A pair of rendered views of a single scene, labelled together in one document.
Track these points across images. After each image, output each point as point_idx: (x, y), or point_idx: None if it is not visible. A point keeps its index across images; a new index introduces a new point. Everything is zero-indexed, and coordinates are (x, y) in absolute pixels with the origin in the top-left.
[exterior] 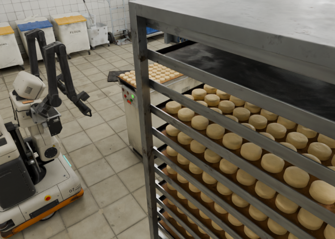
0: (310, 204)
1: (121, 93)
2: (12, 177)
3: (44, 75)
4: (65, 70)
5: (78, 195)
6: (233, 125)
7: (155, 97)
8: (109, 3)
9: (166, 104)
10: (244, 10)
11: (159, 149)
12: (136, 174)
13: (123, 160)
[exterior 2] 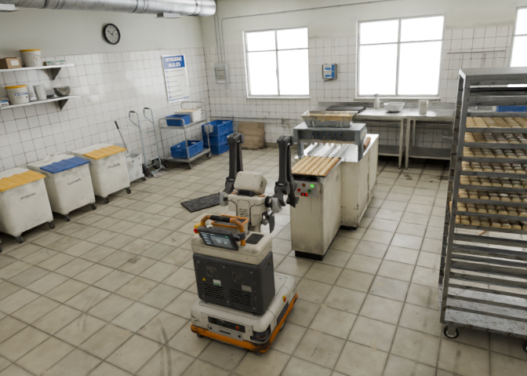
0: None
1: None
2: (269, 271)
3: (94, 226)
4: (289, 159)
5: (296, 297)
6: (526, 114)
7: (327, 184)
8: (140, 128)
9: (469, 126)
10: (517, 71)
11: None
12: (322, 271)
13: (296, 266)
